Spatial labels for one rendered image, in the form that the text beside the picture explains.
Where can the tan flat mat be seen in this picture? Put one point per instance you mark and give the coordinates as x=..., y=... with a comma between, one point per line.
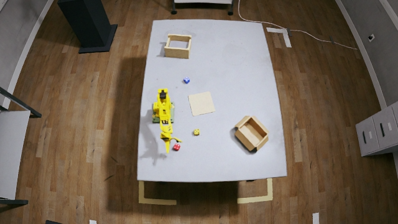
x=201, y=103

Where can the dark blue die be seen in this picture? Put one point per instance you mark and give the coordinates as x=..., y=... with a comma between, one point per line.
x=186, y=80

